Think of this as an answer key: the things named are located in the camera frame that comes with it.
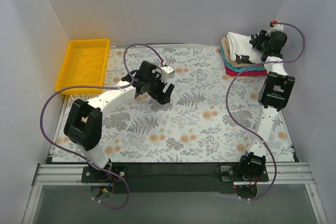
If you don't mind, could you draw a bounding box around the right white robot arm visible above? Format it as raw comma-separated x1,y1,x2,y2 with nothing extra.
237,30,295,181

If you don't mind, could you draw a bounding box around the teal folded t shirt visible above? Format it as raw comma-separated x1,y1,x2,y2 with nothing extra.
221,46,266,72

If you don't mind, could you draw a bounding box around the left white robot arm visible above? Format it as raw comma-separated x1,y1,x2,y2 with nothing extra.
64,61,175,182

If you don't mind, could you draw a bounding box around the yellow plastic bin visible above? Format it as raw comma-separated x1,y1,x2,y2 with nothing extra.
55,39,110,95

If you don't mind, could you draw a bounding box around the aluminium frame rail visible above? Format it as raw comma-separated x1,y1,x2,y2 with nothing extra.
23,163,327,223

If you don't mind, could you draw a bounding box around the floral patterned table mat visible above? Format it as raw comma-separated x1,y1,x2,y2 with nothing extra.
52,47,295,163

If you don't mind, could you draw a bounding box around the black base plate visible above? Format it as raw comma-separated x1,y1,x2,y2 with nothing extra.
80,161,271,195

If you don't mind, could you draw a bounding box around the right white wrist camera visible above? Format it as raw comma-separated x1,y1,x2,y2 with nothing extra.
266,20,284,36

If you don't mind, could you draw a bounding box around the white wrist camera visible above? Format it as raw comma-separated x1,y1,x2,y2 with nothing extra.
159,61,175,82
266,20,284,36

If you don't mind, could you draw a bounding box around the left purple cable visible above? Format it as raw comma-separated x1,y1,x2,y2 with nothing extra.
40,43,130,210

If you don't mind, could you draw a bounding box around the pink folded t shirt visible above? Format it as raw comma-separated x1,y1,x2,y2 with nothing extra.
225,66,254,77

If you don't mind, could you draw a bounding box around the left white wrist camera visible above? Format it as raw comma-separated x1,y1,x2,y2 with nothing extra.
159,61,175,82

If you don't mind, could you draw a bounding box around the white t shirt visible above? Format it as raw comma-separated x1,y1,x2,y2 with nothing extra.
226,32,261,64

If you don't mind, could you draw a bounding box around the beige folded t shirt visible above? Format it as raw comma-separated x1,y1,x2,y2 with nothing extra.
220,37,251,68

